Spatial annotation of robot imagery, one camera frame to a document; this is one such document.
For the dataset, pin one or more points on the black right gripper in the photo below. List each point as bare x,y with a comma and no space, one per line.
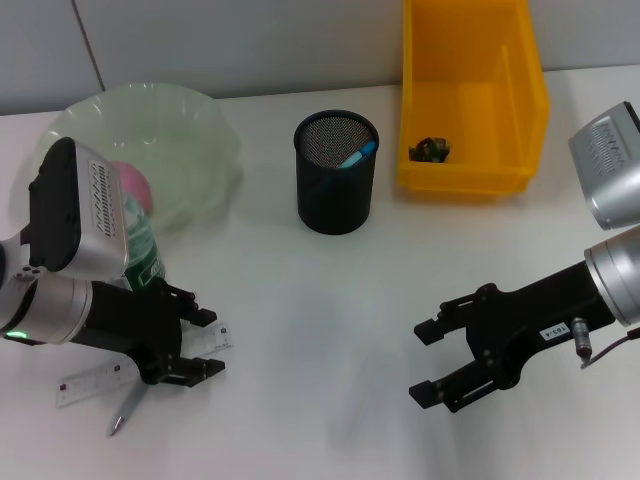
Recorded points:
530,320

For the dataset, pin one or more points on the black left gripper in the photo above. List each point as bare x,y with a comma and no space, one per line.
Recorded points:
130,320

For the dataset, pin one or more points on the silver grey pen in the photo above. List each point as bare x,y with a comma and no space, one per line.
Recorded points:
125,410

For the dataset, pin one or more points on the transparent plastic ruler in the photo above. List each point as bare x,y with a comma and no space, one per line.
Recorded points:
95,380

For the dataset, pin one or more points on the clear water bottle green label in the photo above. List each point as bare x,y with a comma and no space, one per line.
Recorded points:
142,240

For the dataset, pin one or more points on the pink peach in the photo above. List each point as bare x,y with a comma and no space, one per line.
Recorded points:
135,182

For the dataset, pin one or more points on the green plastic wrapper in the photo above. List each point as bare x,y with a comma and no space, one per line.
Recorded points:
430,150

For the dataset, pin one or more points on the blue scissors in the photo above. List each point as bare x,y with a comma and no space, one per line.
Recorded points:
357,155

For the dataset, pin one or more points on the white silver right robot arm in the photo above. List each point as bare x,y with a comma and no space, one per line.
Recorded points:
617,280

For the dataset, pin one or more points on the black mesh pen holder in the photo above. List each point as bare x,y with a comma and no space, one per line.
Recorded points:
335,200

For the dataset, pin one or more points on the pale green wavy fruit plate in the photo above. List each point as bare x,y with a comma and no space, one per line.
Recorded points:
175,125

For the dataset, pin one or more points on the yellow plastic bin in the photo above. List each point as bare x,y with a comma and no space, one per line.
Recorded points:
465,90

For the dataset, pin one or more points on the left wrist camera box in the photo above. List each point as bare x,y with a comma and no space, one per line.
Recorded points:
75,210

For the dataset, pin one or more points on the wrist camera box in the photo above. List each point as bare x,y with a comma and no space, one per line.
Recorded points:
75,210
610,165

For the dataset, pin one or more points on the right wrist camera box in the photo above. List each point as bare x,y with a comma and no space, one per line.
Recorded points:
610,165

